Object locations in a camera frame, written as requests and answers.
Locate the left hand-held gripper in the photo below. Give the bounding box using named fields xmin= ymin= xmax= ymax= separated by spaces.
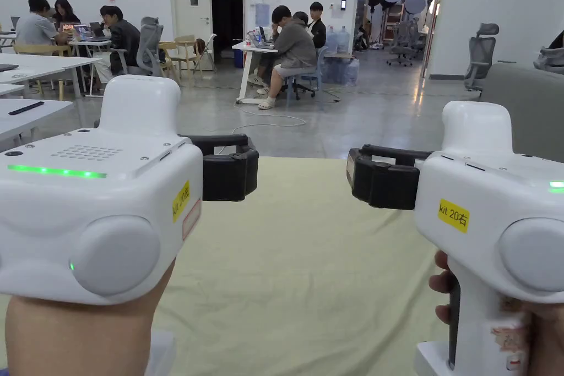
xmin=0 ymin=75 xmax=260 ymax=307

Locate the white desk with laptops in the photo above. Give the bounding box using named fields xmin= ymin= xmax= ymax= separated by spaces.
xmin=231 ymin=25 xmax=283 ymax=105

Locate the person's left hand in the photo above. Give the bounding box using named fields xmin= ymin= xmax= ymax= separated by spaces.
xmin=4 ymin=257 xmax=177 ymax=376

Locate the white table with laptops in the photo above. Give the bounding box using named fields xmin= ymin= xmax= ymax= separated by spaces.
xmin=59 ymin=21 xmax=113 ymax=97

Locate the white door with window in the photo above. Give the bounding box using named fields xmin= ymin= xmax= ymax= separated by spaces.
xmin=169 ymin=0 xmax=213 ymax=66

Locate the black flat remote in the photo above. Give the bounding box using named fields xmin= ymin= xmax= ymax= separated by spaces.
xmin=8 ymin=101 xmax=45 ymax=116

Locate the long white table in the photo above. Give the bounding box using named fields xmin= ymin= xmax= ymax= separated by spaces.
xmin=0 ymin=53 xmax=103 ymax=99
xmin=0 ymin=97 xmax=74 ymax=148

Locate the person's right hand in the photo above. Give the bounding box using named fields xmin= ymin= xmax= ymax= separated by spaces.
xmin=429 ymin=249 xmax=564 ymax=376

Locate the studio lamp on stand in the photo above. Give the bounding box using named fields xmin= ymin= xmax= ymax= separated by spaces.
xmin=363 ymin=0 xmax=388 ymax=44
xmin=404 ymin=0 xmax=427 ymax=33

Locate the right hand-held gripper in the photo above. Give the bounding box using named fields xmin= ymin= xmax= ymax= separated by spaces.
xmin=347 ymin=101 xmax=564 ymax=376

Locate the wooden chair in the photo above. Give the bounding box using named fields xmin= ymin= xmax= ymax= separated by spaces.
xmin=169 ymin=34 xmax=204 ymax=84
xmin=13 ymin=42 xmax=72 ymax=90
xmin=158 ymin=41 xmax=181 ymax=81

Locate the bed with pale green sheet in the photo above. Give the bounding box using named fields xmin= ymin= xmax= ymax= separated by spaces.
xmin=0 ymin=156 xmax=447 ymax=376

